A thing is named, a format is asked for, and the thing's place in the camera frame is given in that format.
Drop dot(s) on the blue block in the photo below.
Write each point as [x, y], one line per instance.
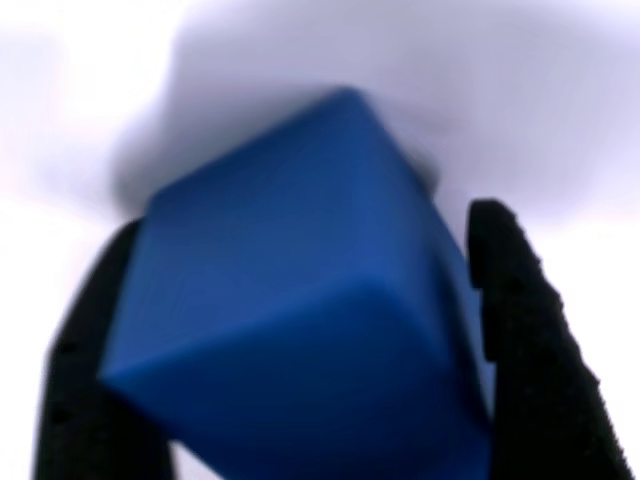
[300, 300]

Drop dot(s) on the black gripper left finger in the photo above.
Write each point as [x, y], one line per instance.
[85, 390]

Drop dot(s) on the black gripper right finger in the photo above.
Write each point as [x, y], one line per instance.
[535, 390]

